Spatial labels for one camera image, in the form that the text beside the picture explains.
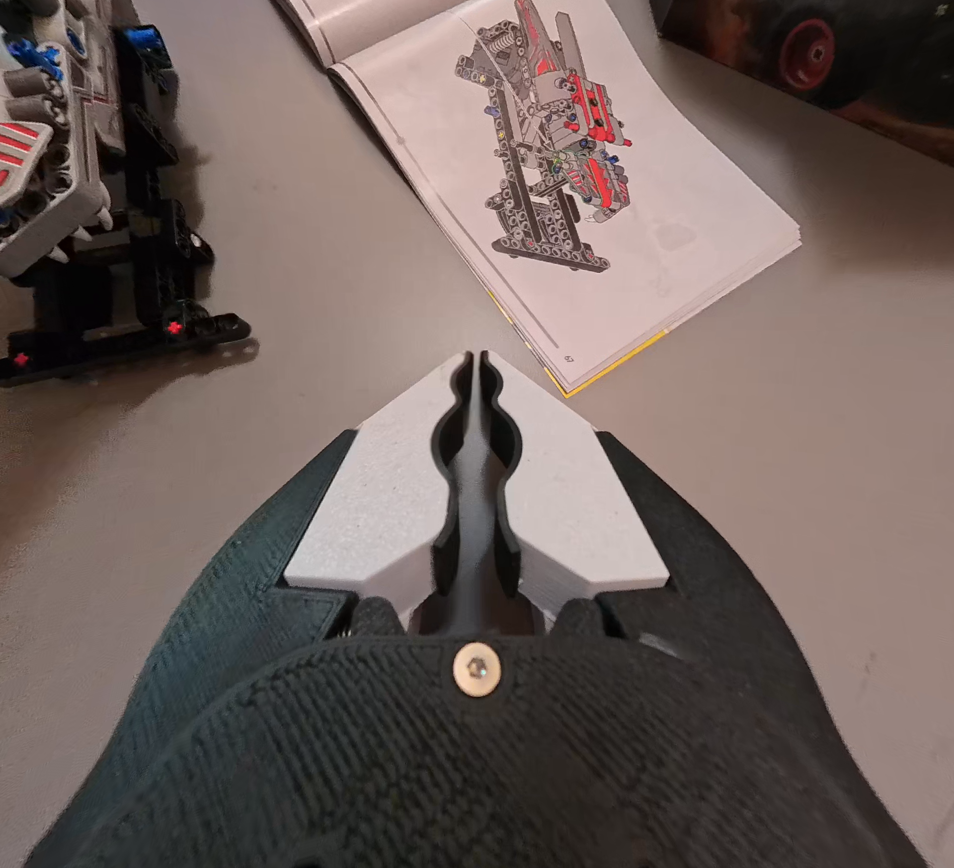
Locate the dark toy box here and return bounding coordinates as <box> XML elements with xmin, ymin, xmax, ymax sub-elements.
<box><xmin>617</xmin><ymin>0</ymin><xmax>954</xmax><ymax>164</ymax></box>

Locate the open instruction booklet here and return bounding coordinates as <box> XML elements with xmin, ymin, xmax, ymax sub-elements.
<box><xmin>209</xmin><ymin>0</ymin><xmax>803</xmax><ymax>399</ymax></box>

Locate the toy brick vehicle model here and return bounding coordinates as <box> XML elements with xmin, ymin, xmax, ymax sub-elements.
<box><xmin>0</xmin><ymin>0</ymin><xmax>253</xmax><ymax>388</ymax></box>

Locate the grey desk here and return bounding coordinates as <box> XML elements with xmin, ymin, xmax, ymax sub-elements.
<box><xmin>0</xmin><ymin>0</ymin><xmax>954</xmax><ymax>868</ymax></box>

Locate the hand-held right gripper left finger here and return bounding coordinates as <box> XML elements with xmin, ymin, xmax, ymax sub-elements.
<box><xmin>283</xmin><ymin>350</ymin><xmax>478</xmax><ymax>632</ymax></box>

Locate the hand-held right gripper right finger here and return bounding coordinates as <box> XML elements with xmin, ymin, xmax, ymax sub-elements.
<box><xmin>479</xmin><ymin>350</ymin><xmax>670</xmax><ymax>632</ymax></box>

